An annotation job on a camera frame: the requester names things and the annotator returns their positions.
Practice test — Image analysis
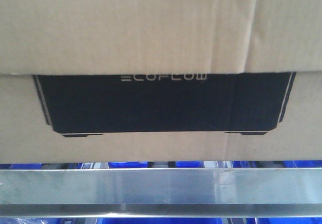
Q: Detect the brown EcoFlow cardboard box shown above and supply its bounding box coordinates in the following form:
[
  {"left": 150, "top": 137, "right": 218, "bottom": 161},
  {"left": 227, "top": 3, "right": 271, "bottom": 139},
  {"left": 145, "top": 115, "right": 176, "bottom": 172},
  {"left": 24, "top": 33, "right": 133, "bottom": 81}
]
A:
[{"left": 1, "top": 0, "right": 321, "bottom": 163}]

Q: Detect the blue plastic bin lower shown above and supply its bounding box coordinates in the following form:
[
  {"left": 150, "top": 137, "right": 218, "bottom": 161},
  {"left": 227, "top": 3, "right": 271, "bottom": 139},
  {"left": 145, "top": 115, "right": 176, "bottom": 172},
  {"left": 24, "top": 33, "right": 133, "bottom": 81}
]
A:
[{"left": 1, "top": 217, "right": 321, "bottom": 223}]

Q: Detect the blue plastic storage bin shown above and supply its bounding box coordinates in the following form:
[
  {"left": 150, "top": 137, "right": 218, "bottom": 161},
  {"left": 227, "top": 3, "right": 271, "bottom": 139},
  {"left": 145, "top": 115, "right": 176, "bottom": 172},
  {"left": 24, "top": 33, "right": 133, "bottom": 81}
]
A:
[{"left": 1, "top": 160, "right": 321, "bottom": 170}]

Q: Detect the metal shelf front rail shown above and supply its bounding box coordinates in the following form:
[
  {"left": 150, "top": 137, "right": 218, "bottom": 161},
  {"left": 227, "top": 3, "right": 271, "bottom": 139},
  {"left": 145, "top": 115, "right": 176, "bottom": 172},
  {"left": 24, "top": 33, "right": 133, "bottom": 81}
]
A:
[{"left": 1, "top": 168, "right": 321, "bottom": 217}]

